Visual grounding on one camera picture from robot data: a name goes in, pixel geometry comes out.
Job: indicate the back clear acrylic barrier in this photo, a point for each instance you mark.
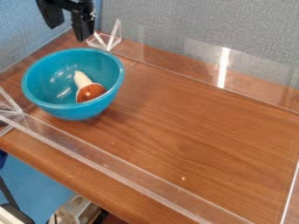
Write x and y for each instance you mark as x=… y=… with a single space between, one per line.
x=263 y=79

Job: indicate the clear acrylic corner bracket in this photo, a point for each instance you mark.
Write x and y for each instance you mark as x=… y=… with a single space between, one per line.
x=107 y=41

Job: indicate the right clear acrylic barrier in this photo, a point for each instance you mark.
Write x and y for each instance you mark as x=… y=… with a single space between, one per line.
x=291 y=206

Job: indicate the blue bowl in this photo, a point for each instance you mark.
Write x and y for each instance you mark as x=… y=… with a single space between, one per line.
x=48 y=85

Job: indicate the front clear acrylic barrier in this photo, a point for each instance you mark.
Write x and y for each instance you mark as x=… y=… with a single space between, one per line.
x=158 y=189

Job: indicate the clear acrylic barrier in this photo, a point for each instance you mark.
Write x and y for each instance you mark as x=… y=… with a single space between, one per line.
x=263 y=79
x=158 y=189
x=291 y=206

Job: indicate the black chair part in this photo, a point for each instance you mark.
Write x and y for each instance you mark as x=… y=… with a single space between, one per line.
x=11 y=213

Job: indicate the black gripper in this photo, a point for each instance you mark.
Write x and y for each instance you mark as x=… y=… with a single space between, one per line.
x=82 y=15

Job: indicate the white brown toy mushroom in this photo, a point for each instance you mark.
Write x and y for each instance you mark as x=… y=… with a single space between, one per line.
x=88 y=89

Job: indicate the grey metal bracket under table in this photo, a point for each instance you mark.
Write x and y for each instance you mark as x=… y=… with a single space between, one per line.
x=76 y=211

